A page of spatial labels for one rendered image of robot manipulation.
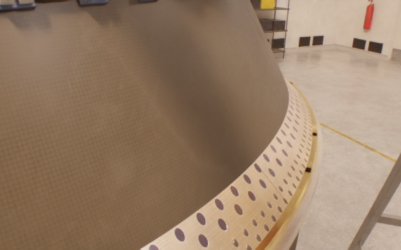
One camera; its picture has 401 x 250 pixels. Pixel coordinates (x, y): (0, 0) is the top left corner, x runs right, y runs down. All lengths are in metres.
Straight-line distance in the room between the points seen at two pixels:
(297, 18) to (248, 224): 7.77
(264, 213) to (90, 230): 0.25
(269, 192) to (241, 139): 0.09
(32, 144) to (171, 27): 0.23
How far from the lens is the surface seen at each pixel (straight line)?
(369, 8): 8.41
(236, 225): 0.43
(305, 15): 8.28
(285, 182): 0.55
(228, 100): 0.48
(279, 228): 0.48
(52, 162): 0.32
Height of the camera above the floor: 1.49
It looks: 24 degrees down
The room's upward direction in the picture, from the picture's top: straight up
